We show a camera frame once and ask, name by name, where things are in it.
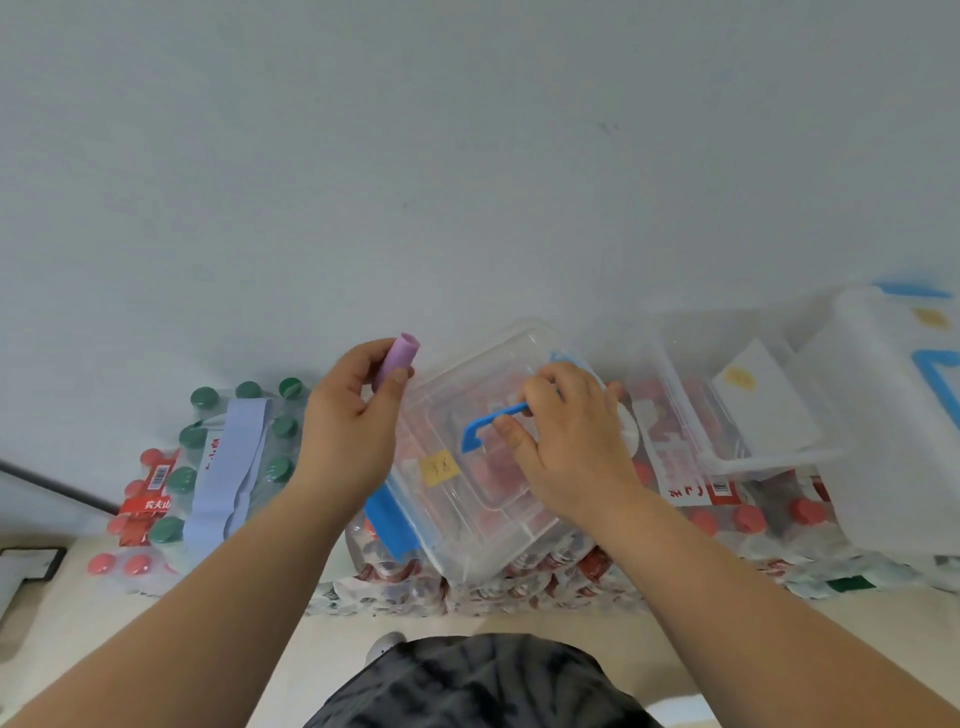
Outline person's left hand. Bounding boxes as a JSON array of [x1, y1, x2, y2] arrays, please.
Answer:
[[294, 337, 415, 514]]

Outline person's right hand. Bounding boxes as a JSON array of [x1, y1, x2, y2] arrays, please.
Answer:
[[491, 362, 644, 528]]

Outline small purple tube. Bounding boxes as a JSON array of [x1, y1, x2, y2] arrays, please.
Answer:
[[372, 333, 422, 393]]

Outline clear storage box blue handle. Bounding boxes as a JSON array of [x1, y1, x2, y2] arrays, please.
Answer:
[[348, 318, 640, 588]]

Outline person's right forearm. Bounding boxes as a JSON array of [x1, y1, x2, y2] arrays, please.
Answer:
[[585, 486, 960, 728]]

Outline person's left forearm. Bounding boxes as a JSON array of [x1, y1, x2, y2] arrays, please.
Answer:
[[0, 474, 354, 728]]

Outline pack of green-capped bottles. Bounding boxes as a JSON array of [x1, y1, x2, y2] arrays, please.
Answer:
[[146, 377, 310, 549]]

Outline open clear storage box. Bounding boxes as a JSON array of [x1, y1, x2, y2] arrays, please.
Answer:
[[619, 306, 856, 483]]

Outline large packs of red-capped bottles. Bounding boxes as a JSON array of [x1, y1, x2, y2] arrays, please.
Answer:
[[313, 375, 927, 618]]

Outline grey shoe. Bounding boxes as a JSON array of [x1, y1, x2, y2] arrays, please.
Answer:
[[364, 631, 408, 666]]

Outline black grey patterned shorts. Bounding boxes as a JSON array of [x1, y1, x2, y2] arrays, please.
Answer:
[[303, 633, 663, 728]]

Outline white card yellow sticker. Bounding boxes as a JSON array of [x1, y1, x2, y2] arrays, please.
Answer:
[[710, 337, 824, 456]]

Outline small pack of red-capped bottles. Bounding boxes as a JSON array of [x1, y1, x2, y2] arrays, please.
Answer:
[[85, 447, 183, 580]]

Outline white shoe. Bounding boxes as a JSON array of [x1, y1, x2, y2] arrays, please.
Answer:
[[645, 693, 723, 728]]

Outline clear box lid blue latches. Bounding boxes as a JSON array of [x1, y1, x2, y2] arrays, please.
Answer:
[[786, 280, 960, 558]]

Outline pale purple pack carry strap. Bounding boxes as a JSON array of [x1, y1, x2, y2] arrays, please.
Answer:
[[182, 397, 274, 558]]

